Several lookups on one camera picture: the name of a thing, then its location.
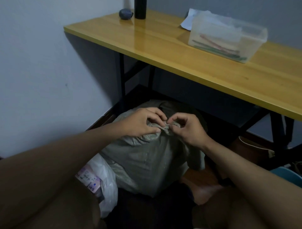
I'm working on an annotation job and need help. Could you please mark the person's right hand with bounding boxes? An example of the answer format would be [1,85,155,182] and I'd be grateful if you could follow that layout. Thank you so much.
[166,112,214,149]

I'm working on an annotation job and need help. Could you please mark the person's left hand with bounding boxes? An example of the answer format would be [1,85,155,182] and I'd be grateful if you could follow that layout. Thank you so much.
[118,107,168,138]

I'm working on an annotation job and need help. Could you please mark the grey woven sack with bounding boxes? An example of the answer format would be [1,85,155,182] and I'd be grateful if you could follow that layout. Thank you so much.
[100,99,208,198]

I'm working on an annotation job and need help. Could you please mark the white bag with red print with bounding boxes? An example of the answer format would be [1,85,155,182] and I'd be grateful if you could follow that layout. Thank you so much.
[84,153,119,219]

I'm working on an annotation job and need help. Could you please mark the cardboard boxes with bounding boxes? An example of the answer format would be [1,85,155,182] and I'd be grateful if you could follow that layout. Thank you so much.
[75,164,104,202]

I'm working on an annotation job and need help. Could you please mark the person's left forearm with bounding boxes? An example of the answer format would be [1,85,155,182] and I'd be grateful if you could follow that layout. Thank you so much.
[0,124,127,229]

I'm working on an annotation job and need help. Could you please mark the person's right forearm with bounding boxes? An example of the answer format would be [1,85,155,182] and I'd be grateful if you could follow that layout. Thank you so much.
[203,139,302,229]

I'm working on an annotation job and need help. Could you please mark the person's right leg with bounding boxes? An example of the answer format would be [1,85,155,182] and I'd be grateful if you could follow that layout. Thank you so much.
[179,177,274,229]

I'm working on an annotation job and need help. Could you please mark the person's leg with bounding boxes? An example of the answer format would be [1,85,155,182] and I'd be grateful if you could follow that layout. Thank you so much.
[179,177,274,229]
[14,179,102,229]

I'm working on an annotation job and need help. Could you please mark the person's left leg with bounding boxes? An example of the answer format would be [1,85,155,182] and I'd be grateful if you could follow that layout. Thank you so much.
[14,179,102,229]

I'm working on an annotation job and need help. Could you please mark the black metal desk leg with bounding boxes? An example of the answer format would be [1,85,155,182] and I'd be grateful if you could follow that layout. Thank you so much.
[119,53,156,114]
[240,111,302,170]

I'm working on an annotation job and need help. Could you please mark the yellow wooden desk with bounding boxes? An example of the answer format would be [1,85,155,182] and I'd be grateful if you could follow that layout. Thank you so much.
[64,9,302,122]

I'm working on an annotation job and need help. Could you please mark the black shorts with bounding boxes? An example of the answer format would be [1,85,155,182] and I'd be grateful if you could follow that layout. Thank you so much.
[105,183,196,229]

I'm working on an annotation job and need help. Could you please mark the clear plastic box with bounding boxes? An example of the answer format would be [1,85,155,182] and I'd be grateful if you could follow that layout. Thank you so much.
[188,12,268,64]

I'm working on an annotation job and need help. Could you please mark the blue plastic bucket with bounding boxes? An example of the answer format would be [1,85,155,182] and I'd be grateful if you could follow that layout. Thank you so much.
[270,166,302,188]

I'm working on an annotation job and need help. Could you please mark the small dark round case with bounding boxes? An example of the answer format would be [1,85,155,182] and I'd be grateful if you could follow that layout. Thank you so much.
[119,8,134,20]

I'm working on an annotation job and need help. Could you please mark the white tissue sheet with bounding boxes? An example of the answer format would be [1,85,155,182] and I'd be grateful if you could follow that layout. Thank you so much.
[180,8,242,36]

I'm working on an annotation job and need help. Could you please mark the black cylindrical bottle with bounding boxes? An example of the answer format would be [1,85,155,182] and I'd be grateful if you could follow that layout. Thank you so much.
[134,0,148,20]

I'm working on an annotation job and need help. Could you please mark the white cable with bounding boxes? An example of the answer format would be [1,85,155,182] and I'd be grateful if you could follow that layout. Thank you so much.
[238,136,275,153]

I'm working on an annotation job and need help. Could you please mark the bundle of coloured strings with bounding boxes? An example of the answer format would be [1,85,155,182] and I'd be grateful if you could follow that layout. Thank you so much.
[192,34,248,62]

